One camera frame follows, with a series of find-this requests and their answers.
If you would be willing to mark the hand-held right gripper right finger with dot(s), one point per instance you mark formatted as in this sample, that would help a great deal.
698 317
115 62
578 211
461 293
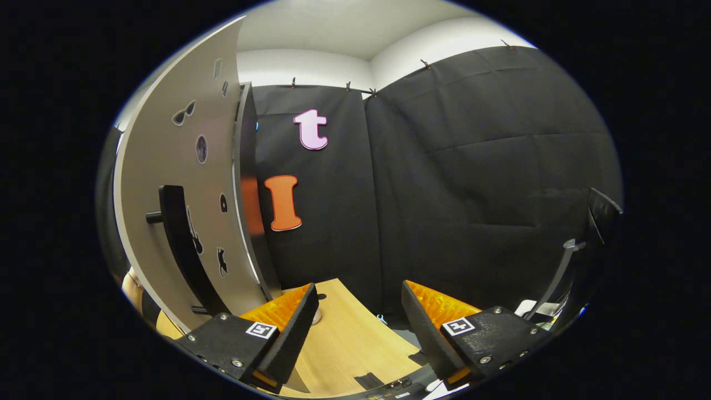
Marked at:
430 339

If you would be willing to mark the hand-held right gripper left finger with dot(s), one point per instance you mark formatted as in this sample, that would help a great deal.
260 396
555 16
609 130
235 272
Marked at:
289 339

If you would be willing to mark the white cabinet door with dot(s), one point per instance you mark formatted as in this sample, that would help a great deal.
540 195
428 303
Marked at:
155 144

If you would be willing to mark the small grey round disc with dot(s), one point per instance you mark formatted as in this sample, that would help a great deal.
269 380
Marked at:
316 317

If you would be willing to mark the white papers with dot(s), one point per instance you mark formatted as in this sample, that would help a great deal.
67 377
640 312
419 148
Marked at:
533 309

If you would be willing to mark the black backdrop cloth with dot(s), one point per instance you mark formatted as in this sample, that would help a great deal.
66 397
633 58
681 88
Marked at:
472 183

